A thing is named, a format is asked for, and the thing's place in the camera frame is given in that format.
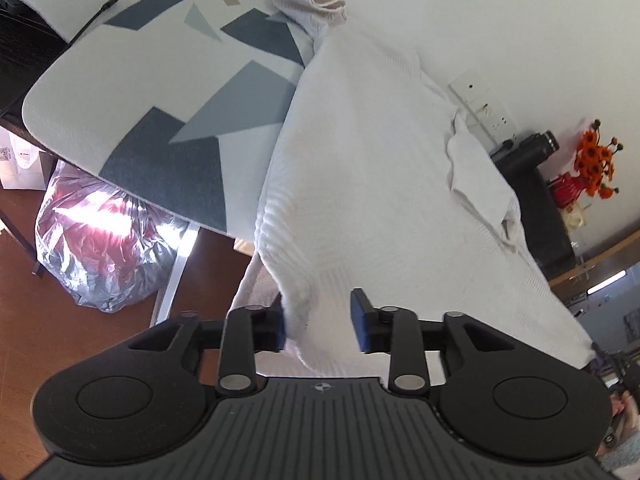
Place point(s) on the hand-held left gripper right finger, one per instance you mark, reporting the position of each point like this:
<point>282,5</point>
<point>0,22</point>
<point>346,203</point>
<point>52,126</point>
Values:
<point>361,320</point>

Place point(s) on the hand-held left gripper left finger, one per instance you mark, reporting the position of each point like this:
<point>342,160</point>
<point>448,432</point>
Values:
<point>270,330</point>

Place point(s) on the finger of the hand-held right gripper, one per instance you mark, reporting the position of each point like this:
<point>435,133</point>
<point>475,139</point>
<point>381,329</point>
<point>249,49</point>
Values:
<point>602,355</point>

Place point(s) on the white textured knit sweater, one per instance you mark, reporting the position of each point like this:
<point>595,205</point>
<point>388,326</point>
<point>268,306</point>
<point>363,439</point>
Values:
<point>375,185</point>

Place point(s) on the person's right hand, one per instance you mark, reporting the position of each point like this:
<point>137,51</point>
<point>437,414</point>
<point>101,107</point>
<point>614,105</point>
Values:
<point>632,417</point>

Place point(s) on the white table leg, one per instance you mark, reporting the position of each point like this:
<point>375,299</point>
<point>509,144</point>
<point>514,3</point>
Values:
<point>175,275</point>

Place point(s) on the black cabinet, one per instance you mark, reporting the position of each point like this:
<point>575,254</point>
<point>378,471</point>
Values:
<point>545,220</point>

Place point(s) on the red ribbed vase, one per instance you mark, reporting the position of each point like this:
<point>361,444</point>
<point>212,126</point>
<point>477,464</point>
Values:
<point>570,190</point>

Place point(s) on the silver plastic bag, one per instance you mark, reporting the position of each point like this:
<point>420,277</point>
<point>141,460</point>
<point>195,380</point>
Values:
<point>100,240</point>

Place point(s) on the orange artificial flowers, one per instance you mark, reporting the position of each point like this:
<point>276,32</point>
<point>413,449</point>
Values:
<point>595,160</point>

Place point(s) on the black insulated bottle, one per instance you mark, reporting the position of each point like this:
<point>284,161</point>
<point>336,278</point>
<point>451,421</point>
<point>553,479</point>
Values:
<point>525,152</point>

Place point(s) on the geometric patterned table mat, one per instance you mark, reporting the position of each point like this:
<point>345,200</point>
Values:
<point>150,85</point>

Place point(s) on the white paper bag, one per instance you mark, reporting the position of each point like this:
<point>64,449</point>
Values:
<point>25,165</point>

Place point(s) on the white wall power socket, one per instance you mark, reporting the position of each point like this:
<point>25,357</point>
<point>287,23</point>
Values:
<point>502,122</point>

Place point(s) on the white wall data port plate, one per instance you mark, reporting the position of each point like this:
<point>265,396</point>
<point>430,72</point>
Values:
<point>486,110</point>

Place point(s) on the white wall plate round hole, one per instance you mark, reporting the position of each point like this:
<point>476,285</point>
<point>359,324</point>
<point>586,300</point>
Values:
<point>467,87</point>

